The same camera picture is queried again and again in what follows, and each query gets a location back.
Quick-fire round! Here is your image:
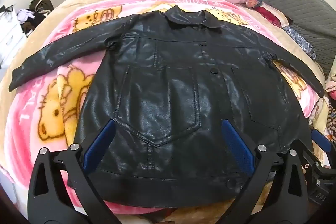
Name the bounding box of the grey quilted headboard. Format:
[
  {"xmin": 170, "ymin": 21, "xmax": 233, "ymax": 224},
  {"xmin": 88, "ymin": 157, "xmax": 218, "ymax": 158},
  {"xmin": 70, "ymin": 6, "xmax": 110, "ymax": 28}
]
[{"xmin": 231, "ymin": 0, "xmax": 336, "ymax": 80}]

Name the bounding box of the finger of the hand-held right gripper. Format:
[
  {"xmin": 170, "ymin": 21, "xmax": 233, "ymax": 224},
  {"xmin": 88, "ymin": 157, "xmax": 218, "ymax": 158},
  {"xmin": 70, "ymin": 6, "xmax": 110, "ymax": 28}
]
[{"xmin": 299, "ymin": 130, "xmax": 333, "ymax": 169}]

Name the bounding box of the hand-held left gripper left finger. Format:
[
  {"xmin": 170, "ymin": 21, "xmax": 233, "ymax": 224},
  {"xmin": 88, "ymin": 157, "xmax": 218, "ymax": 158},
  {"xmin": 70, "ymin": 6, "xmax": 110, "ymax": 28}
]
[{"xmin": 28, "ymin": 118, "xmax": 118, "ymax": 224}]

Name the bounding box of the pile of dark clothes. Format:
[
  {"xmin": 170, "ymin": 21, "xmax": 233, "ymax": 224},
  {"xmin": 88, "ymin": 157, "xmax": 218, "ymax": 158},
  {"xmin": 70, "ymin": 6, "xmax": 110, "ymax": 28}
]
[{"xmin": 17, "ymin": 0, "xmax": 55, "ymax": 33}]

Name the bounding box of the red patterned cloth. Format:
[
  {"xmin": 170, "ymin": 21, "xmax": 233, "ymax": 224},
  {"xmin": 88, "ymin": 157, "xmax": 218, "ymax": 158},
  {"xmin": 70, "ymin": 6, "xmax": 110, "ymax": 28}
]
[{"xmin": 254, "ymin": 3, "xmax": 284, "ymax": 28}]

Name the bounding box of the blue white patterned cloth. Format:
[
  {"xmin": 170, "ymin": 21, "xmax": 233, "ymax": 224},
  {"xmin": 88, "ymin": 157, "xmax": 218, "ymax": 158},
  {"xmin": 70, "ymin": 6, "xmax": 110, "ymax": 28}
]
[{"xmin": 283, "ymin": 26, "xmax": 317, "ymax": 57}]

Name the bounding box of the black leather jacket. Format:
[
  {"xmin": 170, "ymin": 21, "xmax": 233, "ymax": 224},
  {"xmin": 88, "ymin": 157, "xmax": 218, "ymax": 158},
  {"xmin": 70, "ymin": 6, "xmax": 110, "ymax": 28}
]
[{"xmin": 9, "ymin": 6, "xmax": 325, "ymax": 209}]

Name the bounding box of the pink cartoon printed blanket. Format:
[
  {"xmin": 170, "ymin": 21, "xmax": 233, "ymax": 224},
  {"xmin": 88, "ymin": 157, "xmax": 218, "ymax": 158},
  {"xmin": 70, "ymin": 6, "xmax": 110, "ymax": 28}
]
[{"xmin": 0, "ymin": 0, "xmax": 324, "ymax": 224}]

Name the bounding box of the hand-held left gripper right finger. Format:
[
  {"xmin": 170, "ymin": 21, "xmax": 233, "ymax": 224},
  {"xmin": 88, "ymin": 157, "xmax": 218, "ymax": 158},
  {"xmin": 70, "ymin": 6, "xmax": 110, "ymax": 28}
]
[{"xmin": 220, "ymin": 119, "xmax": 313, "ymax": 224}]

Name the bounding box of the striped cloth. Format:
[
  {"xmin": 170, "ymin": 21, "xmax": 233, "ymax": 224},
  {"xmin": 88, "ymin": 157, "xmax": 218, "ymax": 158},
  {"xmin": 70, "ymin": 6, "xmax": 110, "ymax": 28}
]
[{"xmin": 313, "ymin": 97, "xmax": 336, "ymax": 141}]

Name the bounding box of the light purple cloth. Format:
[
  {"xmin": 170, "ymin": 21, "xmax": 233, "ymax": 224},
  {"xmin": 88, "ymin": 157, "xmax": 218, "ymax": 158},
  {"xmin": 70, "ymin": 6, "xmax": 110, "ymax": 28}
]
[{"xmin": 17, "ymin": 9, "xmax": 35, "ymax": 24}]

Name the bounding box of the white drawer cabinet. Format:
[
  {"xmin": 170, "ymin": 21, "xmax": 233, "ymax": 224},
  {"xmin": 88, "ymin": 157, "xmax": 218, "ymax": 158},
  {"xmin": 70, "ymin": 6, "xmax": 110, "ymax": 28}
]
[{"xmin": 0, "ymin": 5, "xmax": 28, "ymax": 70}]

